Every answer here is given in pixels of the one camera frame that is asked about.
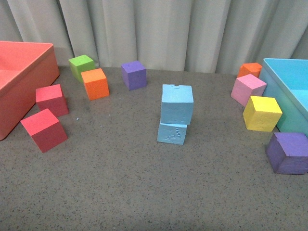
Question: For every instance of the light blue scratched cube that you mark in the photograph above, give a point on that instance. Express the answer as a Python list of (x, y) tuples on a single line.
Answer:
[(172, 133)]

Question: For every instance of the light blue notched cube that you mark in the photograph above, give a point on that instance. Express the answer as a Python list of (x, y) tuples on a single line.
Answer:
[(176, 104)]

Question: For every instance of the purple foam cube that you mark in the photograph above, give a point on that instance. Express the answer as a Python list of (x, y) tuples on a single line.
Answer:
[(288, 153), (134, 75)]

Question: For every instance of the orange foam cube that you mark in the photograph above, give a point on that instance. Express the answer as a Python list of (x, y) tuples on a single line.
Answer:
[(96, 84)]

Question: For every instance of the green foam cube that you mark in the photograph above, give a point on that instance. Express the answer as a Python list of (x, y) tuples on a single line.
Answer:
[(81, 64)]

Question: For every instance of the pink foam cube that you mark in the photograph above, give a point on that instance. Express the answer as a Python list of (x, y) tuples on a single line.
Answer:
[(246, 86)]

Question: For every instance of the grey curtain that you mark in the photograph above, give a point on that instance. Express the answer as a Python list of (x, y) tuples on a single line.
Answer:
[(210, 36)]

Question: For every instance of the dark red foam cube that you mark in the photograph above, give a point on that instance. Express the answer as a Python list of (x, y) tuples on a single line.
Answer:
[(52, 98)]

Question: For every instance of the yellow foam cube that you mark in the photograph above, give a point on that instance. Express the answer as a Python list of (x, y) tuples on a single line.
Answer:
[(261, 113)]

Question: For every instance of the orange foam block right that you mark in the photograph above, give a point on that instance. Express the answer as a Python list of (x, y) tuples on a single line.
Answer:
[(249, 68)]

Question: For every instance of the light blue plastic bin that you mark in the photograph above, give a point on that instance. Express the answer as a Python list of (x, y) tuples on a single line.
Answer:
[(287, 82)]

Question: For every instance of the pink plastic bin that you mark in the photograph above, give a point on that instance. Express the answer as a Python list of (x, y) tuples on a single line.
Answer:
[(24, 67)]

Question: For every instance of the purple foam cube front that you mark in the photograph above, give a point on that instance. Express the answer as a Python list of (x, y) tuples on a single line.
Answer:
[(288, 153)]

